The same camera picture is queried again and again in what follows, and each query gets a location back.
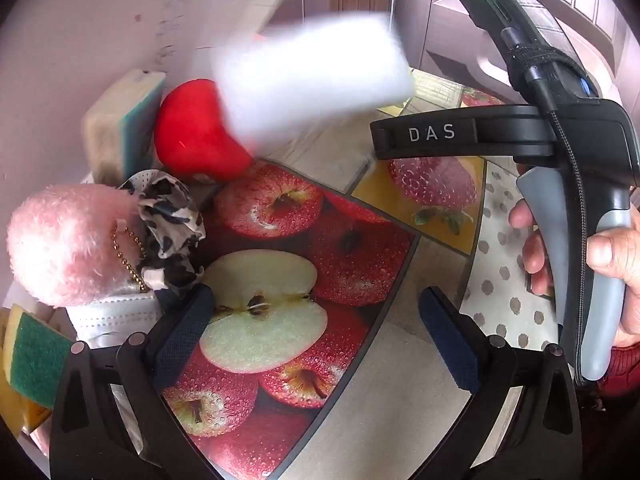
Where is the cow print scrunchie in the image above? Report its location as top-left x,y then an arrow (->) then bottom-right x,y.
119,170 -> 207,292

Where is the gold bead chain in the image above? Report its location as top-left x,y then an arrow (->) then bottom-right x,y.
111,220 -> 150,292

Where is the polka dot cloth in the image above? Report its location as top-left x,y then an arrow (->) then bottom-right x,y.
459,167 -> 563,358

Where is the person's right forearm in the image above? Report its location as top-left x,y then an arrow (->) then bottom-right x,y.
597,342 -> 640,403

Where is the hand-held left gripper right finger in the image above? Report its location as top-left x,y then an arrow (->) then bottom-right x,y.
419,286 -> 583,480

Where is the person's right hand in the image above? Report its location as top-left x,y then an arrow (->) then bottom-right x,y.
509,199 -> 640,348

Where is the blue and white sponge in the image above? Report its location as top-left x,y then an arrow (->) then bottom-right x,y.
81,69 -> 167,187

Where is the pink fluffy pompom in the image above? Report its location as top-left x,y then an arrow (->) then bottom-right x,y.
6,184 -> 147,309

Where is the fruit print tablecloth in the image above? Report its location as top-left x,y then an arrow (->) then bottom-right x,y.
30,67 -> 571,480

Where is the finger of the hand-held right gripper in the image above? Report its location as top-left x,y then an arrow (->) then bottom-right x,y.
369,104 -> 557,161

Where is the white sponge block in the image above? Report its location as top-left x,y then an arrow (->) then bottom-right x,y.
212,10 -> 417,148

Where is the white face mask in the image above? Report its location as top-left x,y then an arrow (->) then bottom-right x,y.
66,291 -> 162,350

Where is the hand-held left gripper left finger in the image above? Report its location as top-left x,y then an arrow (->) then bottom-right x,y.
49,284 -> 221,480

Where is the yellow green scouring sponge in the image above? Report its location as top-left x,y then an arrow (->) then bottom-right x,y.
0,304 -> 75,411

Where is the red plush heart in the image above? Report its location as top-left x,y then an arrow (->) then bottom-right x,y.
154,79 -> 254,184

